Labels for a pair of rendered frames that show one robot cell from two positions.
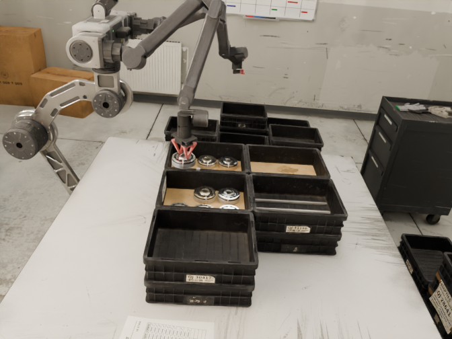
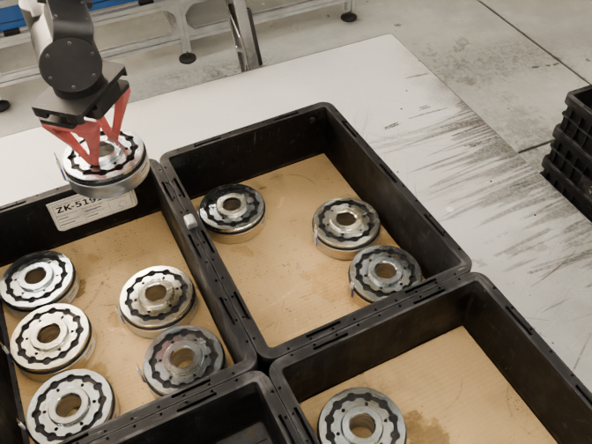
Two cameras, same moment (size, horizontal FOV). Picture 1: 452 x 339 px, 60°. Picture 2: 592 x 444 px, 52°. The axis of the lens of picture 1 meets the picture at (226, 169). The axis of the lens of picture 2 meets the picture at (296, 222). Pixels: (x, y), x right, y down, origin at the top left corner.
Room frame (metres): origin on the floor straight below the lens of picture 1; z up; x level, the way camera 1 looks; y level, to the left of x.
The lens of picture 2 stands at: (1.50, -0.44, 1.54)
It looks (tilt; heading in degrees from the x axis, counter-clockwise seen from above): 48 degrees down; 69
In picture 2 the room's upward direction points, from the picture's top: 2 degrees counter-clockwise
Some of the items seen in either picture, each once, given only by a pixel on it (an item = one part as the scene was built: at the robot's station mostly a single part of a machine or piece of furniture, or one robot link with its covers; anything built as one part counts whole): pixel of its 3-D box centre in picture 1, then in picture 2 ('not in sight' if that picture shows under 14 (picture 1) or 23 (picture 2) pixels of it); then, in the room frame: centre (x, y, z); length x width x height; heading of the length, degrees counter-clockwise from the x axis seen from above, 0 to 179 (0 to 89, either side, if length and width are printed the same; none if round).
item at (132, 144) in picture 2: (183, 157); (103, 153); (1.49, 0.19, 1.04); 0.10 x 0.10 x 0.01
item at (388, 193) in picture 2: (206, 165); (302, 234); (1.73, 0.10, 0.87); 0.40 x 0.30 x 0.11; 93
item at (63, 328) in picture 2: not in sight; (48, 334); (1.36, 0.08, 0.86); 0.05 x 0.05 x 0.01
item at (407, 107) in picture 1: (411, 107); not in sight; (2.82, -1.35, 0.88); 0.25 x 0.19 x 0.03; 91
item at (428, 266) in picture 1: (431, 272); not in sight; (1.75, -1.27, 0.26); 0.40 x 0.30 x 0.23; 1
